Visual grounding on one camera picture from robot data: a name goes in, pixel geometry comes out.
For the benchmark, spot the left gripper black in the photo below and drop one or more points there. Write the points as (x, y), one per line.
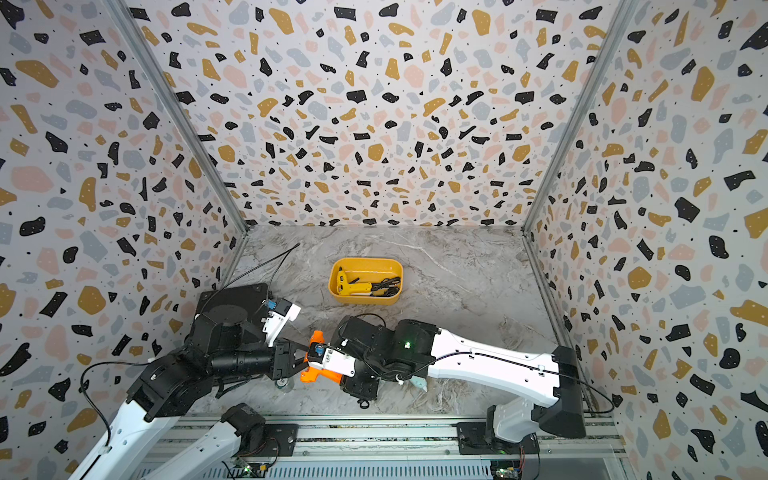
(285, 358)

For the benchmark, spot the aluminium front rail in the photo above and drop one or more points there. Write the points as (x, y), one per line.
(412, 438)

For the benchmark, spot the orange hot glue gun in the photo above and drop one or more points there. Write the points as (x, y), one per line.
(313, 358)

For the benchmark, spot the black flat box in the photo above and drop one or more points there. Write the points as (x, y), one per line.
(231, 300)

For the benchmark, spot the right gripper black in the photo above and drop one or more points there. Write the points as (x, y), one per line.
(350, 387)

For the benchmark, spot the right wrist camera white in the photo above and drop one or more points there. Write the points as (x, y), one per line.
(334, 362)

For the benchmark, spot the mint green hot glue gun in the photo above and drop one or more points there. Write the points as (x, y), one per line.
(420, 383)

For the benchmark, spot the white perforated cable tray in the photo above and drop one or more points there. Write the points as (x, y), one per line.
(420, 469)

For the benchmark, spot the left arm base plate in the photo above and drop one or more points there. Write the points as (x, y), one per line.
(270, 440)

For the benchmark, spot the yellow hot glue gun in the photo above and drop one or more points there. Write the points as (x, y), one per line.
(355, 287)

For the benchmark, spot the yellow plastic storage box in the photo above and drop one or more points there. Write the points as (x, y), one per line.
(368, 270)

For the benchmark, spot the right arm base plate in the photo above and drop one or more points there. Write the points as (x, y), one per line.
(475, 438)

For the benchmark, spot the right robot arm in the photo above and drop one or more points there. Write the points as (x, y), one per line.
(546, 386)

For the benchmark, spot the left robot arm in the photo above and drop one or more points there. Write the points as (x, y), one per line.
(163, 393)

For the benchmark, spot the small round metal disc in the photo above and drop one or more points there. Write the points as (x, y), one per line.
(285, 384)

